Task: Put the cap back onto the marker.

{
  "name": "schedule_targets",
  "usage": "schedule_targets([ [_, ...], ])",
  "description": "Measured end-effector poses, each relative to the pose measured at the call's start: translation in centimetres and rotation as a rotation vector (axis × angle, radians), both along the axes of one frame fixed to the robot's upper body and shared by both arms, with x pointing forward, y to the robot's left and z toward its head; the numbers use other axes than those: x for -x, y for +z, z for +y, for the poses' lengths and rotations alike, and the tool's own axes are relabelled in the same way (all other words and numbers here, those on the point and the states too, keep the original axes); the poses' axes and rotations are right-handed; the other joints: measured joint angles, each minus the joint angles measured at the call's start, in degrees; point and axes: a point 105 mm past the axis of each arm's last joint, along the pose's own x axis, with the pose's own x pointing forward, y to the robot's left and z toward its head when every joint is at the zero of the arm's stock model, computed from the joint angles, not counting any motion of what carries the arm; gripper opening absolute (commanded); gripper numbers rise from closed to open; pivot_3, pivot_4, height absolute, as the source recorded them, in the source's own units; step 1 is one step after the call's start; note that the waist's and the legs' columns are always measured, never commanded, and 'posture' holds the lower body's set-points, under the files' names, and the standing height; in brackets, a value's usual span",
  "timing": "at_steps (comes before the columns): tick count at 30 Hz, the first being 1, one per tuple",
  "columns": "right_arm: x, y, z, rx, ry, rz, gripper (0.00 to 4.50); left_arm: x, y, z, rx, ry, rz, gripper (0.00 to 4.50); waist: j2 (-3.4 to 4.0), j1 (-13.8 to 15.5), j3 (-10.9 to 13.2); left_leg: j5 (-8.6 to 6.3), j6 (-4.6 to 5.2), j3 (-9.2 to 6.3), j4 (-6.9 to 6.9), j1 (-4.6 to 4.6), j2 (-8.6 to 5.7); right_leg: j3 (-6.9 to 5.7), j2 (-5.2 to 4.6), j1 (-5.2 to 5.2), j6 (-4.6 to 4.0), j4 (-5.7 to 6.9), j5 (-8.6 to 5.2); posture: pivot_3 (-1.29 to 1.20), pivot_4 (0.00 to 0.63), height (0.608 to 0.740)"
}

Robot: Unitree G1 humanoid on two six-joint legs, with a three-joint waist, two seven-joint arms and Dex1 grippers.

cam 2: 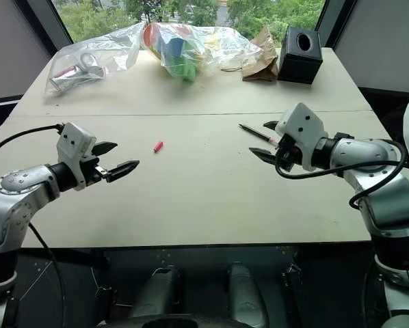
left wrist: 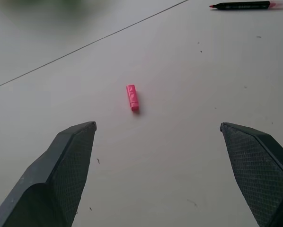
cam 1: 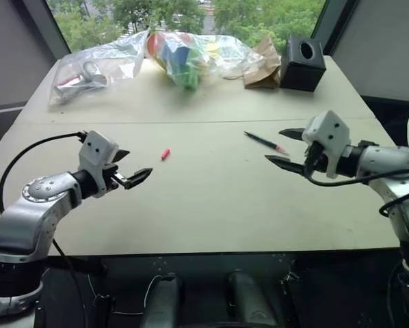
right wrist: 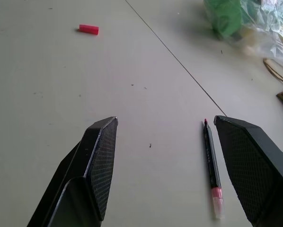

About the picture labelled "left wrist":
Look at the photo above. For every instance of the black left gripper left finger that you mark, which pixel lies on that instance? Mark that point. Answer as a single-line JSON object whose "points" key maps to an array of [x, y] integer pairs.
{"points": [[49, 179]]}

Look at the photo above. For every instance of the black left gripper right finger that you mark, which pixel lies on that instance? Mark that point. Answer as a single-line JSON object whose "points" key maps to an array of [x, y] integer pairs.
{"points": [[257, 172]]}

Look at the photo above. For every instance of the pink marker cap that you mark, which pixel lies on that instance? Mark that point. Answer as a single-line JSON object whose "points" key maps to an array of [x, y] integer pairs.
{"points": [[132, 98]]}

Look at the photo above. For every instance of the black marker with pink tip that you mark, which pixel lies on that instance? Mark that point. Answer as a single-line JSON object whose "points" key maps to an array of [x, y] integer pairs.
{"points": [[243, 5]]}

